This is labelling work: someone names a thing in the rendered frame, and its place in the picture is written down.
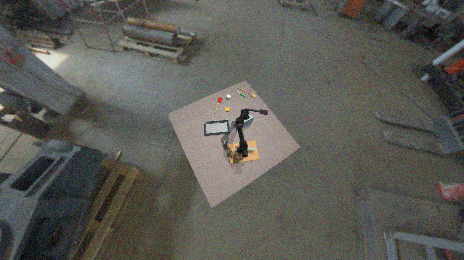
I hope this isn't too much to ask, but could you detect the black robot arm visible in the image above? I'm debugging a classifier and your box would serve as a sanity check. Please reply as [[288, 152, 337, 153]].
[[235, 109, 250, 157]]

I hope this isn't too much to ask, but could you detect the light wooden board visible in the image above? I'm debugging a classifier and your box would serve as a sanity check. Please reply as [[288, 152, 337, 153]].
[[227, 141, 260, 164]]

